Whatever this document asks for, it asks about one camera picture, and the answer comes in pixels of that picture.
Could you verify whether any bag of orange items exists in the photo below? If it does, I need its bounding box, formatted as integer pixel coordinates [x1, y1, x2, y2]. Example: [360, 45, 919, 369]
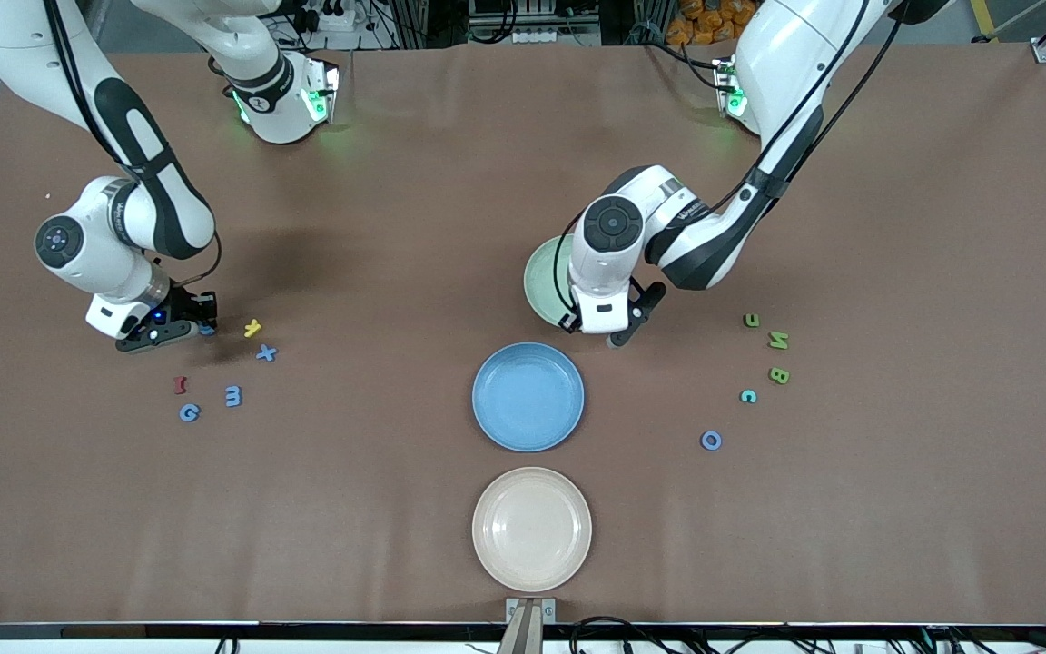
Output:
[666, 0, 755, 46]

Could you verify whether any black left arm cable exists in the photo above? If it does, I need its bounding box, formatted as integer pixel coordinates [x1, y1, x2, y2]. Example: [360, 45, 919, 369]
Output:
[552, 0, 905, 319]

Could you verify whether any brown table cover sheet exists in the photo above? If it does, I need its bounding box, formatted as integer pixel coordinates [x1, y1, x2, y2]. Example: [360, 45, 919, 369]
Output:
[0, 41, 1046, 628]

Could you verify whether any light green plate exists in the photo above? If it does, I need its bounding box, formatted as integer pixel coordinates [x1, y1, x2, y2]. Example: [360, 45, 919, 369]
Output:
[523, 238, 580, 326]

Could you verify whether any grey metal mounting bracket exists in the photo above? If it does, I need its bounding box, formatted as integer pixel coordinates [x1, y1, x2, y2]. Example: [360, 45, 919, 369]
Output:
[498, 597, 558, 654]

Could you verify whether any beige plate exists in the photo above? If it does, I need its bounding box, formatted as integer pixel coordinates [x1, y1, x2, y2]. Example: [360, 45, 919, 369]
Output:
[471, 466, 594, 594]

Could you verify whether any white power strip with plugs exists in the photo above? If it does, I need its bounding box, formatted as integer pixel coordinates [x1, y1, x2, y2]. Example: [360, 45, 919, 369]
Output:
[301, 0, 356, 33]

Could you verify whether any blue plate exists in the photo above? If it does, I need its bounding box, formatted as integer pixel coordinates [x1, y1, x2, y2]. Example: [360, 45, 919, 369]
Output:
[471, 342, 586, 453]

